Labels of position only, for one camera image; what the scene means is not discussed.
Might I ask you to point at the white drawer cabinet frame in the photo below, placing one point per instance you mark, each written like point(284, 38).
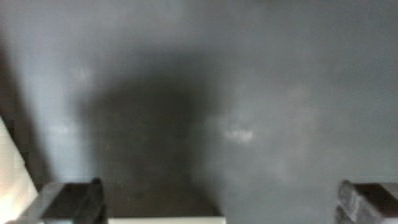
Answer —
point(17, 191)

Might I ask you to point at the white drawer box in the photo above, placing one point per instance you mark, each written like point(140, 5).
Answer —
point(168, 220)

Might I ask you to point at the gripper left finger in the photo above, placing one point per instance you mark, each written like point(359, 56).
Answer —
point(69, 204)

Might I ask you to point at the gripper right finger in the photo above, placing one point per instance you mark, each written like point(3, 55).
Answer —
point(366, 203)

